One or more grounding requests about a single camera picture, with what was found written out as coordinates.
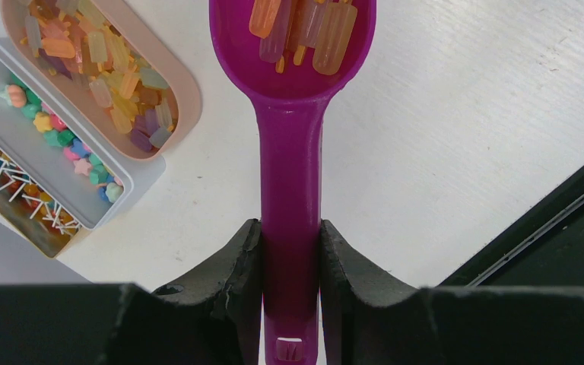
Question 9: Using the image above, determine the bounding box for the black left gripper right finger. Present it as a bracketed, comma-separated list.
[320, 221, 584, 364]

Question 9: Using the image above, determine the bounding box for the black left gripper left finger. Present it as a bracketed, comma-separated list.
[0, 219, 262, 364]

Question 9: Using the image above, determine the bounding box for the yellow lollipop box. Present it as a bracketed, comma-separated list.
[0, 148, 84, 258]

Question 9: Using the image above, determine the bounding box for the magenta plastic scoop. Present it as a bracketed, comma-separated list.
[209, 1, 376, 364]

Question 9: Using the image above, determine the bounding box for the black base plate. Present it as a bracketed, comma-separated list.
[443, 166, 584, 287]

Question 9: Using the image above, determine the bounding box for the pink gummy candy box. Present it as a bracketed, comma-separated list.
[0, 1, 202, 160]

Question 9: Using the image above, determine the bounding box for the white star candy box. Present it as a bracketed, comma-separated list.
[0, 38, 166, 230]

